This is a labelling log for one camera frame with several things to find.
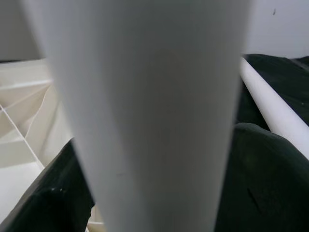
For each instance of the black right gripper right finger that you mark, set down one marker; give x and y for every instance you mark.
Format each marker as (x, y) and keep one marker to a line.
(265, 183)

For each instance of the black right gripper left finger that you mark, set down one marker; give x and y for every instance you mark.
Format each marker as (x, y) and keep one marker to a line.
(48, 198)

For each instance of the white plastic table leg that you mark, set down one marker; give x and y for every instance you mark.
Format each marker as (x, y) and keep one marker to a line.
(154, 108)
(272, 104)

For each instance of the white plastic table top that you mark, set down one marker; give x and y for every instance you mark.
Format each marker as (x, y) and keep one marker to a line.
(24, 108)

